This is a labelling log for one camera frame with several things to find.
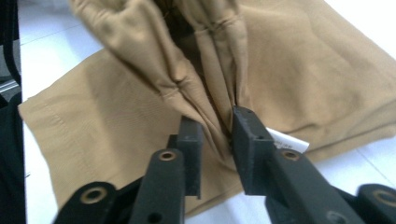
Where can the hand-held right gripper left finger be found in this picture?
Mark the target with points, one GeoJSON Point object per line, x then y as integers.
{"type": "Point", "coordinates": [162, 186]}

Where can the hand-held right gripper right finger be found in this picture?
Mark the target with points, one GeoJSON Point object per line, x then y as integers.
{"type": "Point", "coordinates": [289, 186]}

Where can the tan child pants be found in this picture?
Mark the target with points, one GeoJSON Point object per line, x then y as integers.
{"type": "Point", "coordinates": [124, 124]}

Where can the dark cloth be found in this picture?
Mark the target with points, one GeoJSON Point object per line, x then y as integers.
{"type": "Point", "coordinates": [11, 155]}

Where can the aluminium rail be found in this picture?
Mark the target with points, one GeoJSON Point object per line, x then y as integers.
{"type": "Point", "coordinates": [7, 86]}

